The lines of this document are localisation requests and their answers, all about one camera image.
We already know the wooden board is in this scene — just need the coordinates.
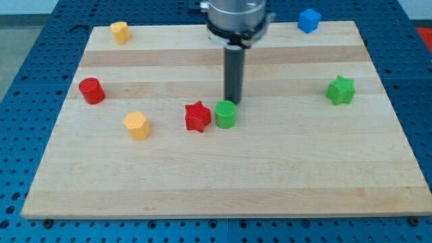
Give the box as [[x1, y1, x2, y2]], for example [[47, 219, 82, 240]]
[[22, 21, 431, 219]]

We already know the green cylinder block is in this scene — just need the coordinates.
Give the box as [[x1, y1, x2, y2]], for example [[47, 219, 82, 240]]
[[215, 101, 237, 129]]

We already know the yellow heart block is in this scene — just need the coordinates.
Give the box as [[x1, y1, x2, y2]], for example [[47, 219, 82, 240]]
[[110, 22, 131, 45]]

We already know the yellow hexagon block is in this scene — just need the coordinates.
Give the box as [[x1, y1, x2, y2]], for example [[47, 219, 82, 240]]
[[123, 111, 151, 140]]

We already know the red star block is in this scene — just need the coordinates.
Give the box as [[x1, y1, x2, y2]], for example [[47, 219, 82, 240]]
[[185, 101, 211, 133]]

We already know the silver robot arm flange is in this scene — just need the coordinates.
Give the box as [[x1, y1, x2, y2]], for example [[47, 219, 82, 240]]
[[200, 0, 276, 50]]

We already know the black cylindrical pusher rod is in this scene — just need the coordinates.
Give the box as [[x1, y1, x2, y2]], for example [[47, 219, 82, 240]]
[[223, 49, 245, 104]]

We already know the red cylinder block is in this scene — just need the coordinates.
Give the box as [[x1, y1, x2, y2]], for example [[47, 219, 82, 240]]
[[78, 78, 105, 105]]

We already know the blue cube block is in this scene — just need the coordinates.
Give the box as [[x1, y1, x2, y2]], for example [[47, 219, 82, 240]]
[[297, 9, 321, 34]]

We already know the green star block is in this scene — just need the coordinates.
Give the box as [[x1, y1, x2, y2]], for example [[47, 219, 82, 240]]
[[325, 75, 356, 106]]

